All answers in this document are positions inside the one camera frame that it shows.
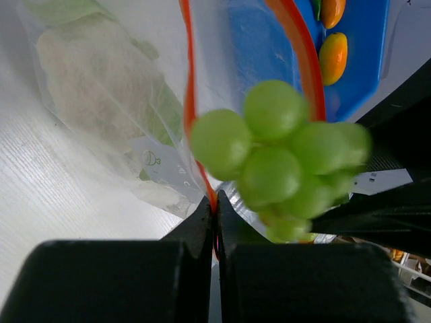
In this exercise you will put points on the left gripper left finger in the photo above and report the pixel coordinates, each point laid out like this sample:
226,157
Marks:
166,280

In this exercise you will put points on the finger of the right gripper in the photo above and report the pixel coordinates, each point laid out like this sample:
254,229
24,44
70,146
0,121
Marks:
398,218
400,126

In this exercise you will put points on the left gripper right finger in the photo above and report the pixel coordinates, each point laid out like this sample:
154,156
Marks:
265,282

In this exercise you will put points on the green toy grapes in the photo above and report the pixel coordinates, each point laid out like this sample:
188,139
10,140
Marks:
286,168

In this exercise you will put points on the white toy cauliflower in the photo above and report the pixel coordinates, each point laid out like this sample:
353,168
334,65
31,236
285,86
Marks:
101,69

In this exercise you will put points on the clear zip bag orange zipper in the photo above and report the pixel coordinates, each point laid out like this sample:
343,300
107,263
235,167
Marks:
208,78

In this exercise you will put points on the green toy chili pepper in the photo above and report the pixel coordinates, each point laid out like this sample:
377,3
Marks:
316,6

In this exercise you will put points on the blue plastic tray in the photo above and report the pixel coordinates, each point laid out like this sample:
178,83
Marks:
357,67

